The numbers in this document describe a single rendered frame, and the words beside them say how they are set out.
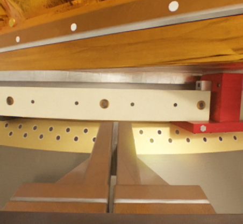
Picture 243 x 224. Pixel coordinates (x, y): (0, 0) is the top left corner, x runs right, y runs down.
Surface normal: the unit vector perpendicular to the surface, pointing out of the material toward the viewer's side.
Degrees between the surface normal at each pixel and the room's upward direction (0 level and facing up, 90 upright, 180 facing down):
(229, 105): 90
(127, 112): 90
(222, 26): 90
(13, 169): 62
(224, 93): 90
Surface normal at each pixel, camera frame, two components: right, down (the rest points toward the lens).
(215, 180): 0.17, -0.39
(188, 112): 0.12, 0.09
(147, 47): -0.49, 0.07
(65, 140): -0.09, -0.40
